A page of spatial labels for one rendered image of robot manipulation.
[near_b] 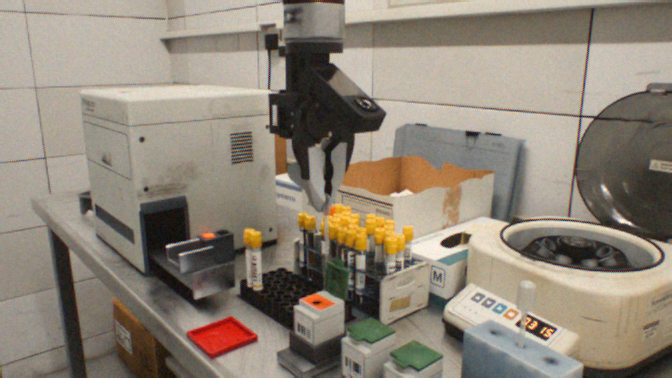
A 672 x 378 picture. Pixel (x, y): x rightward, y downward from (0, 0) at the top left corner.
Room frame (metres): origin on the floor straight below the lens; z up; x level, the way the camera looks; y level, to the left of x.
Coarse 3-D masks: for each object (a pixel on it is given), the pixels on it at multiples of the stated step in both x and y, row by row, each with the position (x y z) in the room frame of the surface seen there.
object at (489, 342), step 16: (464, 336) 0.45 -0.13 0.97; (480, 336) 0.44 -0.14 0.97; (496, 336) 0.44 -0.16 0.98; (512, 336) 0.44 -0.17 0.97; (464, 352) 0.45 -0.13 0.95; (480, 352) 0.43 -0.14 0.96; (496, 352) 0.42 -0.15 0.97; (512, 352) 0.41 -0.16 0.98; (528, 352) 0.41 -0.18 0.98; (544, 352) 0.41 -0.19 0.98; (464, 368) 0.44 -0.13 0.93; (480, 368) 0.43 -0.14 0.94; (496, 368) 0.41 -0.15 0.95; (512, 368) 0.40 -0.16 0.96; (528, 368) 0.39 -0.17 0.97; (544, 368) 0.38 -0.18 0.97; (560, 368) 0.38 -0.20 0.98; (576, 368) 0.38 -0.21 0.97
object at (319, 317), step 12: (300, 300) 0.56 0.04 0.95; (312, 300) 0.56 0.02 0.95; (324, 300) 0.56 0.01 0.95; (336, 300) 0.56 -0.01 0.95; (300, 312) 0.55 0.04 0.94; (312, 312) 0.54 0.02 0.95; (324, 312) 0.54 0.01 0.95; (336, 312) 0.55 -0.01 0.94; (300, 324) 0.55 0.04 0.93; (312, 324) 0.53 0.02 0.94; (324, 324) 0.54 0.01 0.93; (336, 324) 0.55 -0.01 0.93; (312, 336) 0.53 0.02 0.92; (324, 336) 0.54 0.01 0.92
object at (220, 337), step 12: (216, 324) 0.63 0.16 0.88; (228, 324) 0.63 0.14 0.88; (240, 324) 0.62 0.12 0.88; (192, 336) 0.59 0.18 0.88; (204, 336) 0.60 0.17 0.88; (216, 336) 0.60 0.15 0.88; (228, 336) 0.60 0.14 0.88; (240, 336) 0.60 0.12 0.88; (252, 336) 0.59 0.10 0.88; (204, 348) 0.57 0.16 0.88; (216, 348) 0.57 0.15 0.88; (228, 348) 0.57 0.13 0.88
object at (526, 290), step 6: (522, 282) 0.42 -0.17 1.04; (528, 282) 0.42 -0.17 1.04; (522, 288) 0.41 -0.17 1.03; (528, 288) 0.41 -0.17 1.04; (534, 288) 0.41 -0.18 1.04; (522, 294) 0.41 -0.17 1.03; (528, 294) 0.41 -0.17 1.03; (534, 294) 0.42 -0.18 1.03; (522, 300) 0.41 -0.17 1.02; (528, 300) 0.41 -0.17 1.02; (516, 306) 0.42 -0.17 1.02; (522, 306) 0.41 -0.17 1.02; (528, 306) 0.41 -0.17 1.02
